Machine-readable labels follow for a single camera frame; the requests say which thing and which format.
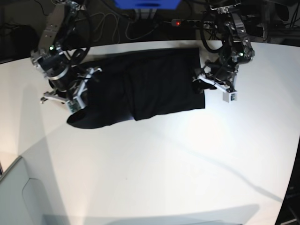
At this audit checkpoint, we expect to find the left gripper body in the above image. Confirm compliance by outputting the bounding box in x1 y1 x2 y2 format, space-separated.
192 60 239 92

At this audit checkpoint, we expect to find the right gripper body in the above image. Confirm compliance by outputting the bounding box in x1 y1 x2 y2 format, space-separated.
30 50 102 105

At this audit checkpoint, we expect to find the black T-shirt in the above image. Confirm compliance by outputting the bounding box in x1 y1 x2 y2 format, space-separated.
67 48 205 129

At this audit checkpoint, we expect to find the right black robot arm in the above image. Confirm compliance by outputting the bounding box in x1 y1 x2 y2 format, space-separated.
30 0 101 108

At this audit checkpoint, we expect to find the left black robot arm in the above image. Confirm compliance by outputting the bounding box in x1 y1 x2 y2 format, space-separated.
193 0 255 94

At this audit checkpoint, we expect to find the grey power strip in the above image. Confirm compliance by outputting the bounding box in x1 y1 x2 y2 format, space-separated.
171 19 215 30

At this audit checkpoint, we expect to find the blue box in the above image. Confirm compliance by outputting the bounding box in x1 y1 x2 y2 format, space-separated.
114 0 181 10

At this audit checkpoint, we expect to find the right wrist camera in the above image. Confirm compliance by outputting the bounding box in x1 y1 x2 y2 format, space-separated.
66 99 86 114

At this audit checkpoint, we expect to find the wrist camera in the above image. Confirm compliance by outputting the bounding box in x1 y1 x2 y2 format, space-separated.
223 91 237 103
66 99 86 114

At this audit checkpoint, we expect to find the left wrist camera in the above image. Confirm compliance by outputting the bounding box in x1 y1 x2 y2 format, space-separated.
223 91 237 103

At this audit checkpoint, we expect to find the grey coiled cable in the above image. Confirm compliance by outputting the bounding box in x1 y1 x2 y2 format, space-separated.
90 11 155 43

